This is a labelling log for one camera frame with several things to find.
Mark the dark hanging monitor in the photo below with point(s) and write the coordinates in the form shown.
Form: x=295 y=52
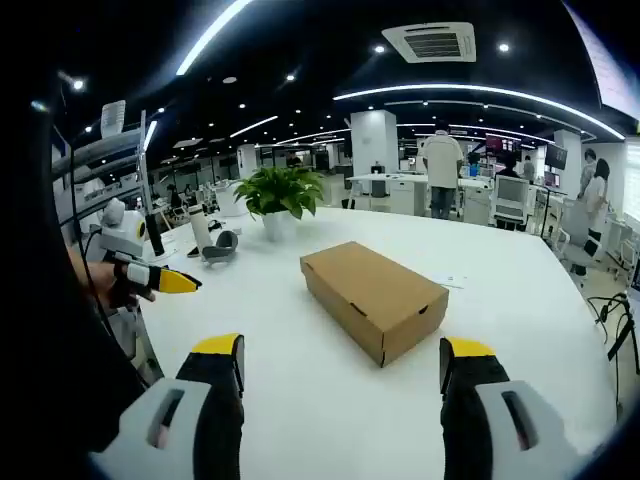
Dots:
x=556 y=156

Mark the grey office chair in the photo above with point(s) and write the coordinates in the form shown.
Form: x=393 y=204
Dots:
x=577 y=230

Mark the black stand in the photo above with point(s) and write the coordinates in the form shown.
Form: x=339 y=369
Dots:
x=620 y=325

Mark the white office desk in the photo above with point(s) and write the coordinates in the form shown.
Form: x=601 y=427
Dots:
x=390 y=187

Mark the white cylinder bottle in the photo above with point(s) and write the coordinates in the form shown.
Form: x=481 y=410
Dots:
x=201 y=230

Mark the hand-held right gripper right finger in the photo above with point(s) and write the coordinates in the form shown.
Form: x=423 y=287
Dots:
x=530 y=430

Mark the green potted plant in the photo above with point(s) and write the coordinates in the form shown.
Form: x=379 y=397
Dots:
x=280 y=195

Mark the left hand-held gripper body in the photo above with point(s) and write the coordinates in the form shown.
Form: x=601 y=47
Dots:
x=122 y=230

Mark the ceiling air conditioner vent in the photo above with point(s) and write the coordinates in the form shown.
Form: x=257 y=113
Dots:
x=430 y=44

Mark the person's black shirt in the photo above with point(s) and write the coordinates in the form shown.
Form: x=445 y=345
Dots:
x=60 y=350

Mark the white office chair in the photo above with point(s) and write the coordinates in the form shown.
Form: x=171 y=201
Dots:
x=511 y=197

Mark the curved ceiling light strip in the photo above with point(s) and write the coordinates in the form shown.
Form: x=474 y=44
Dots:
x=475 y=90

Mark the black tall device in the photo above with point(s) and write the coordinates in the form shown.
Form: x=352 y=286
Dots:
x=155 y=235

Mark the white paper sheet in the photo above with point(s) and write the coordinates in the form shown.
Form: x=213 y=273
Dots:
x=450 y=281

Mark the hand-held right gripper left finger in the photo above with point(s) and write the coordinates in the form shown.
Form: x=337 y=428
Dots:
x=150 y=430

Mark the brown cardboard shoe box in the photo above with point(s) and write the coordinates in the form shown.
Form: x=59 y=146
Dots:
x=370 y=295

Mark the grey headset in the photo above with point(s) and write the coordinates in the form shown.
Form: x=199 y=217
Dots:
x=222 y=250

